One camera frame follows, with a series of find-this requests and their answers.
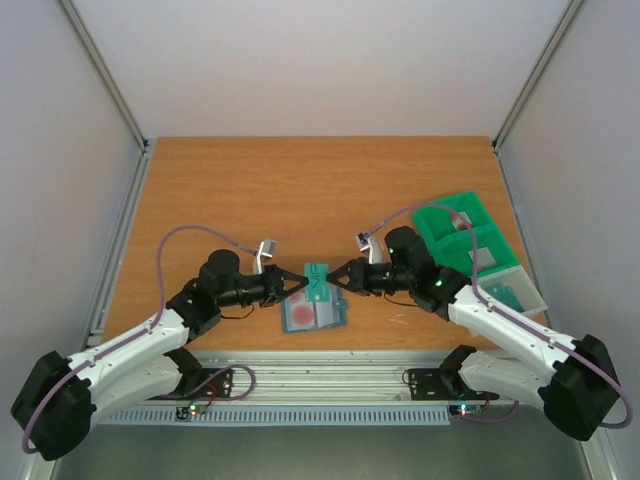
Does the left circuit board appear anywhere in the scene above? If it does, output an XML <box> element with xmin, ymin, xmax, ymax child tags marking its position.
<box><xmin>174</xmin><ymin>404</ymin><xmax>208</xmax><ymax>422</ymax></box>

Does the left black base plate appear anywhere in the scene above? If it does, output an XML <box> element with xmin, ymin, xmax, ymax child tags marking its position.
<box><xmin>152</xmin><ymin>368</ymin><xmax>233</xmax><ymax>400</ymax></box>

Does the grey card in bin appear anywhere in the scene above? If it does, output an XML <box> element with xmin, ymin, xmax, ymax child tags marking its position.
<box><xmin>469</xmin><ymin>247</ymin><xmax>497</xmax><ymax>272</ymax></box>

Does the green bin far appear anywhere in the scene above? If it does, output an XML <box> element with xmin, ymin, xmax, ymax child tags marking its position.
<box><xmin>411</xmin><ymin>191</ymin><xmax>494</xmax><ymax>254</ymax></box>

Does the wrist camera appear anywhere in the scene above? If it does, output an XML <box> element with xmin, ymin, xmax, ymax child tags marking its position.
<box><xmin>252</xmin><ymin>238</ymin><xmax>276</xmax><ymax>274</ymax></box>
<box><xmin>355</xmin><ymin>232</ymin><xmax>384</xmax><ymax>265</ymax></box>

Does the red white card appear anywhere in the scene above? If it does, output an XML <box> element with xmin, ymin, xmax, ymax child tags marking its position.
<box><xmin>450</xmin><ymin>212</ymin><xmax>473</xmax><ymax>231</ymax></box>

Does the blue card holder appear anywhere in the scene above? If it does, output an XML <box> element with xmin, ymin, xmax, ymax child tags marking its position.
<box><xmin>280</xmin><ymin>288</ymin><xmax>348</xmax><ymax>334</ymax></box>

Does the teal VIP card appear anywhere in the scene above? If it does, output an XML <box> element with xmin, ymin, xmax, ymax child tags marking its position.
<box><xmin>304</xmin><ymin>263</ymin><xmax>331</xmax><ymax>302</ymax></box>

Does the circuit board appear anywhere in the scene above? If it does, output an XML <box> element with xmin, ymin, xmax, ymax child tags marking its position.
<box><xmin>174</xmin><ymin>404</ymin><xmax>208</xmax><ymax>422</ymax></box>
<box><xmin>449</xmin><ymin>403</ymin><xmax>489</xmax><ymax>418</ymax></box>

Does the right circuit board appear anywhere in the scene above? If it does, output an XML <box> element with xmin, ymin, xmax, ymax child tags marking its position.
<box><xmin>449</xmin><ymin>403</ymin><xmax>489</xmax><ymax>418</ymax></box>

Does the grey slotted cable duct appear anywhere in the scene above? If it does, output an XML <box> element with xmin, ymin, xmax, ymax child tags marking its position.
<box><xmin>102</xmin><ymin>405</ymin><xmax>450</xmax><ymax>427</ymax></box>

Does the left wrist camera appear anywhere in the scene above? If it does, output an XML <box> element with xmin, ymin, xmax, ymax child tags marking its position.
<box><xmin>252</xmin><ymin>238</ymin><xmax>276</xmax><ymax>274</ymax></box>

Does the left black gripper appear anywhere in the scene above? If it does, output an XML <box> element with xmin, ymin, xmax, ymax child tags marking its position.
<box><xmin>218</xmin><ymin>265</ymin><xmax>309</xmax><ymax>309</ymax></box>

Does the white tray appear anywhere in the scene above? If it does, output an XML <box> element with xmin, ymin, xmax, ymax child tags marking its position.
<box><xmin>478</xmin><ymin>265</ymin><xmax>548</xmax><ymax>318</ymax></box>

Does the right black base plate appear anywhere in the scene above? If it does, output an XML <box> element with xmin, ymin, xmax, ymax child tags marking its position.
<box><xmin>402</xmin><ymin>368</ymin><xmax>499</xmax><ymax>402</ymax></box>

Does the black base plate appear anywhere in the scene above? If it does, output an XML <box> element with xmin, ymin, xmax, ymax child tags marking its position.
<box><xmin>152</xmin><ymin>368</ymin><xmax>233</xmax><ymax>400</ymax></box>
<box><xmin>402</xmin><ymin>368</ymin><xmax>499</xmax><ymax>402</ymax></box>

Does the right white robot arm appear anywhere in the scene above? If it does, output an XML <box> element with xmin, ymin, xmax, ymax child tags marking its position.
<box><xmin>327</xmin><ymin>226</ymin><xmax>623</xmax><ymax>441</ymax></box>

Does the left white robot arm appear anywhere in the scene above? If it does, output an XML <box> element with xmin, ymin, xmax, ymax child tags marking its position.
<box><xmin>10</xmin><ymin>249</ymin><xmax>309</xmax><ymax>461</ymax></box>

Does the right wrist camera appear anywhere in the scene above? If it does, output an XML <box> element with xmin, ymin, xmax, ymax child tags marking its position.
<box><xmin>355</xmin><ymin>232</ymin><xmax>384</xmax><ymax>265</ymax></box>

